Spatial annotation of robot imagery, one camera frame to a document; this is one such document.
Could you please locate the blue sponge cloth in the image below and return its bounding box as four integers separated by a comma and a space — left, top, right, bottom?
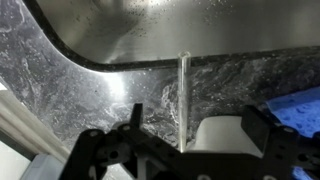
265, 85, 320, 180

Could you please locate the clear straw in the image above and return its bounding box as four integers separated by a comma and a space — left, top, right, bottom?
176, 50, 192, 154

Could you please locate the stainless steel sink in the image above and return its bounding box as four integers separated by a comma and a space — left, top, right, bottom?
22, 0, 320, 73

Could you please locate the white mug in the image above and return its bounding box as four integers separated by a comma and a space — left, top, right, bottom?
186, 115, 264, 159

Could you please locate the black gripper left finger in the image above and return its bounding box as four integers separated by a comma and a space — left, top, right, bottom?
59, 102, 188, 180

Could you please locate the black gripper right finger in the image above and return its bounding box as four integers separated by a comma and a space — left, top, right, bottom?
241, 105, 320, 180

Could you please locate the light blue bin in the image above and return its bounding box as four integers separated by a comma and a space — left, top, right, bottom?
19, 152, 66, 180

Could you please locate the beige cabinet front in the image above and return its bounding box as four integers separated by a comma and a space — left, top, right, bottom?
0, 89, 72, 164

